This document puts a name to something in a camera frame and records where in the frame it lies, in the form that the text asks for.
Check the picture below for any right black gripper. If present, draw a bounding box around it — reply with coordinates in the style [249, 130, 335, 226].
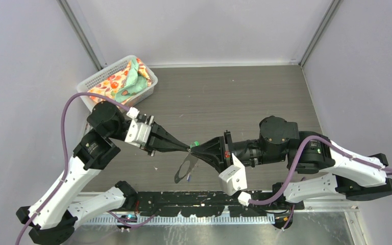
[189, 130, 285, 172]

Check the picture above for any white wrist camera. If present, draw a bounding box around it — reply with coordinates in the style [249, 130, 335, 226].
[218, 154, 248, 196]
[124, 114, 154, 148]

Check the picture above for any metal keyring holder plate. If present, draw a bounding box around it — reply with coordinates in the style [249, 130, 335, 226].
[174, 152, 199, 184]

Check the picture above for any white slotted cable duct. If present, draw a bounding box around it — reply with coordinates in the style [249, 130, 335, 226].
[85, 213, 275, 225]

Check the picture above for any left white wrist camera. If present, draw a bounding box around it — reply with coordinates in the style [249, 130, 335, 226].
[124, 114, 154, 148]

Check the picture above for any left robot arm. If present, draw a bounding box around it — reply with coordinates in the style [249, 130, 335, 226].
[16, 101, 189, 244]

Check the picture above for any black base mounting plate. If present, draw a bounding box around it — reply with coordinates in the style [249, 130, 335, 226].
[120, 191, 292, 217]

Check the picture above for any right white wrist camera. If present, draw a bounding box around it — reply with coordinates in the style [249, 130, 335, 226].
[218, 154, 248, 196]

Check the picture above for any white plastic basket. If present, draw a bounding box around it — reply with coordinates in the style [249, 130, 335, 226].
[77, 55, 158, 112]

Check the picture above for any colourful patterned cloth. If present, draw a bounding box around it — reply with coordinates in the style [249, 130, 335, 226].
[86, 58, 153, 107]

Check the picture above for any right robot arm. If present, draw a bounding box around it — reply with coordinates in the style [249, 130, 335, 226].
[190, 116, 392, 210]

